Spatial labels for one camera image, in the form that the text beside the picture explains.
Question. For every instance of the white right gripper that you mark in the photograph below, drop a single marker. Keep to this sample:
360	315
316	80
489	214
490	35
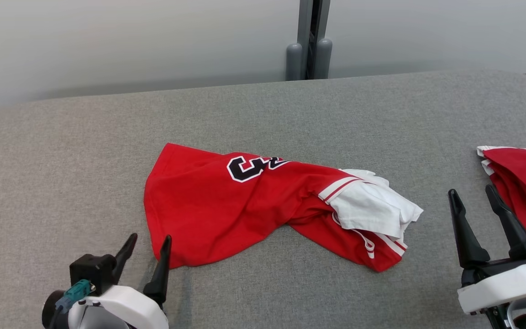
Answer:
505	285

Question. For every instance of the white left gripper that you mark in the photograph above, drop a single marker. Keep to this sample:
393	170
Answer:
126	306

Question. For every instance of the red jersey with white sleeves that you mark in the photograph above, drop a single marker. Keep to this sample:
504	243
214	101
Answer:
199	205

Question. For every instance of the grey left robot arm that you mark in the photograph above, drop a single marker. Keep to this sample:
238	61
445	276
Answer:
50	313

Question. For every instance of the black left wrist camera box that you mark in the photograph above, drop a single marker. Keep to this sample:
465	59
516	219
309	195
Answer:
92	272

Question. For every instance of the grey partition post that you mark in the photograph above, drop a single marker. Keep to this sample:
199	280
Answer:
305	23

